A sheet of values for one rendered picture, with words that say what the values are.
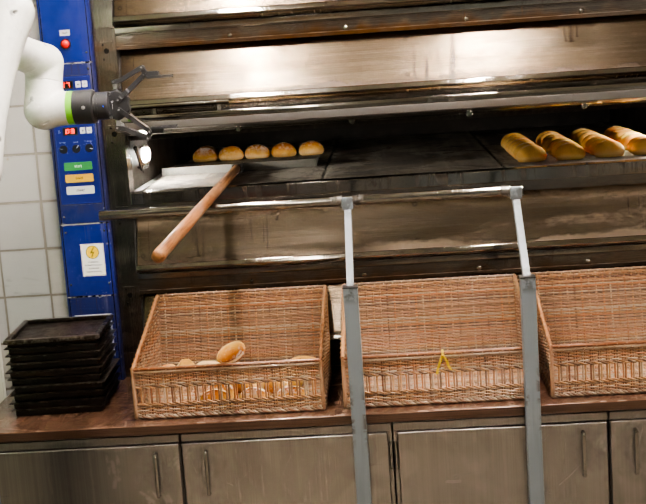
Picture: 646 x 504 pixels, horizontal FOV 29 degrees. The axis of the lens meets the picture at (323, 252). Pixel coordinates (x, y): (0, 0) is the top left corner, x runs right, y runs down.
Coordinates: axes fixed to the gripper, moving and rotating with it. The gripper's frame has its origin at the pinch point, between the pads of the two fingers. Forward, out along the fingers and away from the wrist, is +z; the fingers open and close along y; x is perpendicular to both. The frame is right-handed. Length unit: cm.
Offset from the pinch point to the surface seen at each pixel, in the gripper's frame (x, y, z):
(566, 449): -1, 104, 102
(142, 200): -55, 33, -21
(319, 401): -6, 88, 34
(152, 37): -55, -18, -13
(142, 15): -51, -25, -15
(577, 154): -70, 28, 119
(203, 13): -50, -24, 4
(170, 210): -17.6, 31.9, -5.8
